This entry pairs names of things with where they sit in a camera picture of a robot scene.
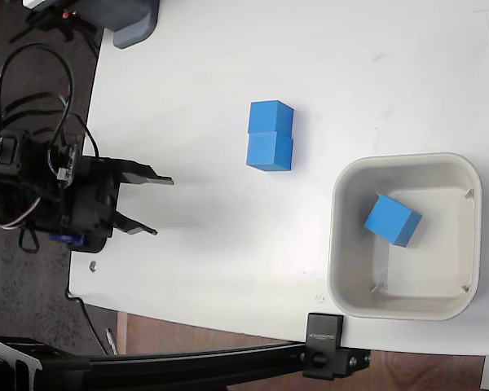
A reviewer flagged black table clamp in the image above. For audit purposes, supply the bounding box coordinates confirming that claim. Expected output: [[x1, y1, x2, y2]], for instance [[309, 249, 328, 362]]
[[302, 312, 372, 381]]

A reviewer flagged thin black floor cable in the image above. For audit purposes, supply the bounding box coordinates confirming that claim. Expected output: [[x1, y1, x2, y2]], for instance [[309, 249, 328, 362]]
[[68, 291, 108, 354]]

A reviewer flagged blue servo motor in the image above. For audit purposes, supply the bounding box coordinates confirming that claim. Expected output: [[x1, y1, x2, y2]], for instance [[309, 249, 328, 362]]
[[50, 233, 86, 250]]

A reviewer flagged white plastic bin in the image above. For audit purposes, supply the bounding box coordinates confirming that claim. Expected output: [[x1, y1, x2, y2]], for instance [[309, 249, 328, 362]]
[[327, 152, 483, 321]]

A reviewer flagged gray stand base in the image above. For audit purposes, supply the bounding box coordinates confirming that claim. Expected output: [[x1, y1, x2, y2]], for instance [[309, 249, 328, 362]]
[[73, 0, 161, 51]]

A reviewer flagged black aluminium rail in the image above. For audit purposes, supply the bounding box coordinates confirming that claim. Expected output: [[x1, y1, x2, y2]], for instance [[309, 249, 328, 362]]
[[0, 334, 311, 391]]

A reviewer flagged blue cube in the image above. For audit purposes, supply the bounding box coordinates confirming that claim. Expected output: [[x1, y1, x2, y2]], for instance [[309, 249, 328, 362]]
[[363, 194, 424, 248], [247, 99, 296, 136], [245, 131, 295, 172]]

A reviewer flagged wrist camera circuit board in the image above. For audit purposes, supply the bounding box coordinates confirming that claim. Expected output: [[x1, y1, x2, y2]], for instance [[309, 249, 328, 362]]
[[47, 137, 84, 189]]

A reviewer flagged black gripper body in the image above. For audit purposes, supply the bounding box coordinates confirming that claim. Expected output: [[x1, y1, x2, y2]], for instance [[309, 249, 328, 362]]
[[59, 156, 122, 242]]

